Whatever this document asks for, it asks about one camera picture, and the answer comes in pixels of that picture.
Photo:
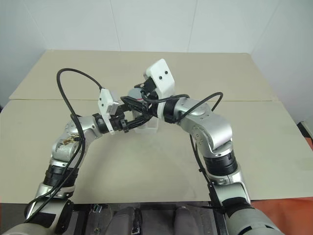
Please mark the small silver metal buckle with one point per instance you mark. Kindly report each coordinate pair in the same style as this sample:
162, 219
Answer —
97, 208

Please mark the dark box with red edge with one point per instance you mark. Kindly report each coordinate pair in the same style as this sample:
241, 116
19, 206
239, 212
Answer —
306, 133

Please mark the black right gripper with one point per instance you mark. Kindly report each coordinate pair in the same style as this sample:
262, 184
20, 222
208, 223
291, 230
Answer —
149, 86

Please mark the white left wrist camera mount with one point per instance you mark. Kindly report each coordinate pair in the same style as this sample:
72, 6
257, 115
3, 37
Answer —
104, 101

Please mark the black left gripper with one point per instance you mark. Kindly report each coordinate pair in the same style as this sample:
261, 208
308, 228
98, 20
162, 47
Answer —
117, 123

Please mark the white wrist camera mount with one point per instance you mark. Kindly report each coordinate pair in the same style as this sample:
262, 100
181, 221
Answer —
104, 101
163, 73

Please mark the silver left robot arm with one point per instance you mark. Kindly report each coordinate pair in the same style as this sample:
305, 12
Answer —
73, 144

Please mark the orange red cloth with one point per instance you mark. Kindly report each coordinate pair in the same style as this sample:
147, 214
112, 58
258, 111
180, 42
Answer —
283, 210

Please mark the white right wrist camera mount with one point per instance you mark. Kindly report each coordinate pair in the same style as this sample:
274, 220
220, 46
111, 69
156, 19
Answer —
163, 73

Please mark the white plastic box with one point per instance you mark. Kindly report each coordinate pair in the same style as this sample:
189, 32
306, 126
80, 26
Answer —
149, 127

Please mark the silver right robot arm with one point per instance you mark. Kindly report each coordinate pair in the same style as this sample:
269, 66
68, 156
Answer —
215, 129

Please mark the clear plastic jar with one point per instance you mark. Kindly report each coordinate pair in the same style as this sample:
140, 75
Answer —
140, 99

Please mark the grey jar lid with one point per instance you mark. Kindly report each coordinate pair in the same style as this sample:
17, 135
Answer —
134, 94

